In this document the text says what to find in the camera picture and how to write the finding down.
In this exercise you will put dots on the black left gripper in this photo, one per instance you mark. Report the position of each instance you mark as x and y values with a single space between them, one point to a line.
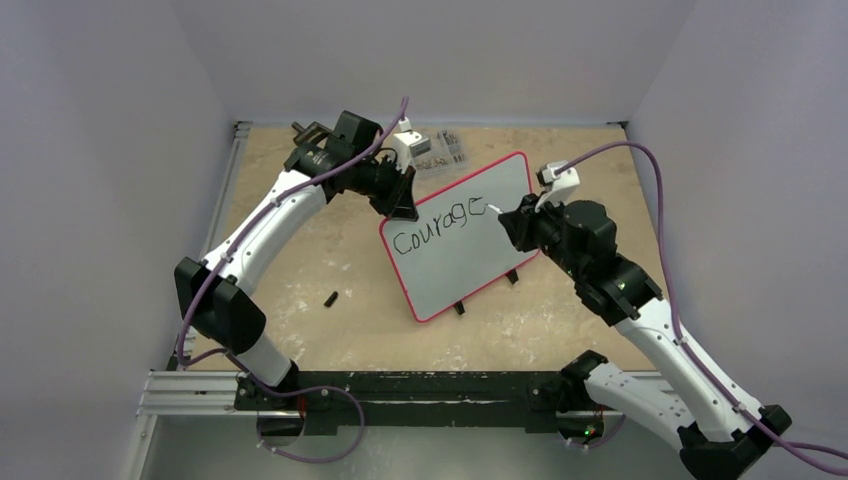
404 207

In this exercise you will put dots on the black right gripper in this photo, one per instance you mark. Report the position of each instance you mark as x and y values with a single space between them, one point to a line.
524 226

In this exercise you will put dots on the red framed whiteboard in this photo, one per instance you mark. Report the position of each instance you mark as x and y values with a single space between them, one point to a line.
457 247

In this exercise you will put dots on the black marker cap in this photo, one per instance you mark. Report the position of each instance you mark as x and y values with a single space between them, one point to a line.
332 298

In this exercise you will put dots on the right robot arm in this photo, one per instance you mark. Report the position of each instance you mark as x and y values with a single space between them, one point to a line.
718 430

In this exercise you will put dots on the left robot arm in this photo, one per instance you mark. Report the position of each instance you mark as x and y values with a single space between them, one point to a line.
215 292

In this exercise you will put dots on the clear plastic box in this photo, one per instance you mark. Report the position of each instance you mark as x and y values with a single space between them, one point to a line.
447 153

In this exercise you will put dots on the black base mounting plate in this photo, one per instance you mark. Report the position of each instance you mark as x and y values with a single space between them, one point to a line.
534 401

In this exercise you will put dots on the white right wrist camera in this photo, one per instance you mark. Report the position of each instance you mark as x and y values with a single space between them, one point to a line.
558 181

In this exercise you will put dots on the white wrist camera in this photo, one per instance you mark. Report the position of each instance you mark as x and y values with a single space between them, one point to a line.
558 181
409 144

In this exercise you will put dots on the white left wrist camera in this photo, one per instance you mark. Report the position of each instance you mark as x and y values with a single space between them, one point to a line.
409 144

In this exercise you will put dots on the black metal crank handle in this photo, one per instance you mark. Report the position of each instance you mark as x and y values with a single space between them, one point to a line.
314 132

